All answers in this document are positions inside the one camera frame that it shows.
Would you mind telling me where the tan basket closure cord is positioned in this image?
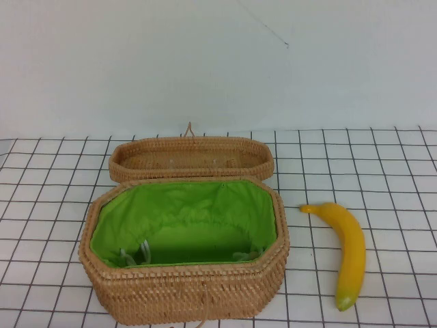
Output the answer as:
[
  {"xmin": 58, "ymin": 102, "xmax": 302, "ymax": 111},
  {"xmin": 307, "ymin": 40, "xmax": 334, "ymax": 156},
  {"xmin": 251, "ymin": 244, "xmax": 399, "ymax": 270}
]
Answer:
[{"xmin": 193, "ymin": 286, "xmax": 211, "ymax": 328}]

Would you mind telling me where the white liner drawstring cord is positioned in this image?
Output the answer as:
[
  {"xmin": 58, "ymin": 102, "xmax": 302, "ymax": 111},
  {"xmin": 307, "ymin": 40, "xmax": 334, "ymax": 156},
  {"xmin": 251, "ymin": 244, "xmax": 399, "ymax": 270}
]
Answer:
[
  {"xmin": 118, "ymin": 238, "xmax": 152, "ymax": 267},
  {"xmin": 233, "ymin": 250, "xmax": 261, "ymax": 263}
]

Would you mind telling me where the green fabric basket liner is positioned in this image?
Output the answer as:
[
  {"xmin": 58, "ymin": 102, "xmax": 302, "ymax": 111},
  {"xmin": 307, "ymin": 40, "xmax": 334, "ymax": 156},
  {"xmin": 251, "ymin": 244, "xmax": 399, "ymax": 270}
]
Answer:
[{"xmin": 89, "ymin": 180, "xmax": 277, "ymax": 269}]

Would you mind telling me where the woven rattan basket lid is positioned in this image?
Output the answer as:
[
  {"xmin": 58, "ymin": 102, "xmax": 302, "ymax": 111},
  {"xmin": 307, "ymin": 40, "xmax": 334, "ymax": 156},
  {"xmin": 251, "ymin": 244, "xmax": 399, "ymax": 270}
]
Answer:
[{"xmin": 108, "ymin": 132, "xmax": 274, "ymax": 184}]

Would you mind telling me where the yellow plastic banana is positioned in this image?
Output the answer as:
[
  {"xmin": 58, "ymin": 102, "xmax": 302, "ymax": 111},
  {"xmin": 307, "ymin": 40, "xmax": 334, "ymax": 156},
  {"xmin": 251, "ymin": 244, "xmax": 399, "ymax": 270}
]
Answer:
[{"xmin": 299, "ymin": 202, "xmax": 367, "ymax": 312}]

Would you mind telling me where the white grid-pattern tablecloth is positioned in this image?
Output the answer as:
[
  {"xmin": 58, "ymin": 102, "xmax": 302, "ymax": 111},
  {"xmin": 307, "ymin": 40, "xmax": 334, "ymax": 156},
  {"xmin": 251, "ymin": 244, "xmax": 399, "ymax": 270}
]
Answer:
[{"xmin": 0, "ymin": 125, "xmax": 437, "ymax": 328}]

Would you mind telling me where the woven rattan basket body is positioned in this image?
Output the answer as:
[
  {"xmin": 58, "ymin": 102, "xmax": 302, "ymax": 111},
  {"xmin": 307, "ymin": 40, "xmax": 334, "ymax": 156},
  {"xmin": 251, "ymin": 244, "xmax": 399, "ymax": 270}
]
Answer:
[{"xmin": 83, "ymin": 176, "xmax": 290, "ymax": 325}]

